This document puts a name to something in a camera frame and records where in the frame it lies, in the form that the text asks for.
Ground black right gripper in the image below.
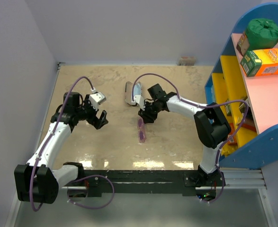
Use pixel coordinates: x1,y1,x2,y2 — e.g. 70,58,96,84
138,100,161,124

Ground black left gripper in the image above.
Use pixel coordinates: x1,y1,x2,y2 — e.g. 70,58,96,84
75,95,108,129

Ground pink transparent sunglasses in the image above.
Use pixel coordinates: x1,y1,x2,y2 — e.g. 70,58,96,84
137,118,146,143

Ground printed glasses case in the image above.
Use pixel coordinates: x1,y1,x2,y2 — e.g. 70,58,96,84
124,81,142,106

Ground light blue cleaning cloth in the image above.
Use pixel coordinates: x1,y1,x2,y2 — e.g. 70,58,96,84
131,83,142,101

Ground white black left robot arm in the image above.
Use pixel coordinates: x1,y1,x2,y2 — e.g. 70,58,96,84
14,92,108,204

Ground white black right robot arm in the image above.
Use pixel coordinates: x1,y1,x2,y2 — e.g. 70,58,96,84
132,84,231,186

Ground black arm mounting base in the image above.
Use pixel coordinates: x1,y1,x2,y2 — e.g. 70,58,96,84
58,169,226,198

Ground green box in shelf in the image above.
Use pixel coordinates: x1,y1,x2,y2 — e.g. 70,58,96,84
224,104,232,116

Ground orange box on shelf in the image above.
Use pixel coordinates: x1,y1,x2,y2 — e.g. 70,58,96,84
227,123,237,145

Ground dark foil snack packet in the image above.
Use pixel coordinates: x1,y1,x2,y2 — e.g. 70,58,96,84
238,96,257,132

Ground blue pink yellow shelf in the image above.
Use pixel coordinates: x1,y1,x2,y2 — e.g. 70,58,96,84
205,2,278,169

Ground small brown printed box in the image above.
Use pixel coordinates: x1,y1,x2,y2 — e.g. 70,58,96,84
236,32,250,56

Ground orange green snack box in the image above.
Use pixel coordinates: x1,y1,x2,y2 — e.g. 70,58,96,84
240,48,278,77

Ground green wrapped package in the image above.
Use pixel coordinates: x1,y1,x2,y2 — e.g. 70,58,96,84
244,18,278,51

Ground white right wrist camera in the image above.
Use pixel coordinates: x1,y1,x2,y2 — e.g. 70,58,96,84
134,95,145,111

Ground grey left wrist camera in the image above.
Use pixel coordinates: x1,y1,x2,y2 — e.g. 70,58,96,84
89,88,106,111

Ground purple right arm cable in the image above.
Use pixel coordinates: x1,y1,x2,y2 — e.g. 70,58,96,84
132,72,250,204

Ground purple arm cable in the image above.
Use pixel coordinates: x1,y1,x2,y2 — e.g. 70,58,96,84
132,72,250,204
30,76,116,212

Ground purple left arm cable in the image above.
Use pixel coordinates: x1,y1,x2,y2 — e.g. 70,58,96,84
30,76,116,212

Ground aluminium table edge rail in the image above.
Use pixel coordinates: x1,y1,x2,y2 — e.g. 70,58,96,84
26,62,66,164

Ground aluminium front frame rail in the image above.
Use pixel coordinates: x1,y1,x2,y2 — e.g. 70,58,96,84
5,169,277,227

